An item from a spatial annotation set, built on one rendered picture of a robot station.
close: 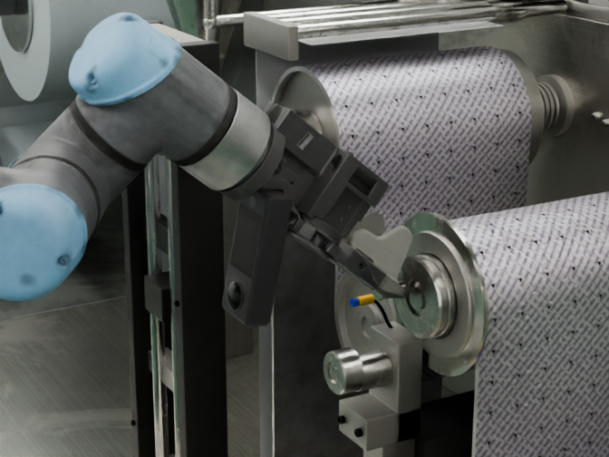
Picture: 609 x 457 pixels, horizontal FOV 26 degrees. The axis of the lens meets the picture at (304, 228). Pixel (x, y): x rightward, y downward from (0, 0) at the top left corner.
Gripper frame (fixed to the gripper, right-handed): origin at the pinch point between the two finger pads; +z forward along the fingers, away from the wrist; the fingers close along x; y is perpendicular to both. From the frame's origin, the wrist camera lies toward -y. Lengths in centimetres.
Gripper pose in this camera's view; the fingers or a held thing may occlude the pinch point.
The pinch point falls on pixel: (385, 291)
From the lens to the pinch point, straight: 117.6
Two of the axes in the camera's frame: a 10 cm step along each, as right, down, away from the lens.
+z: 6.7, 4.9, 5.6
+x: -4.9, -2.8, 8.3
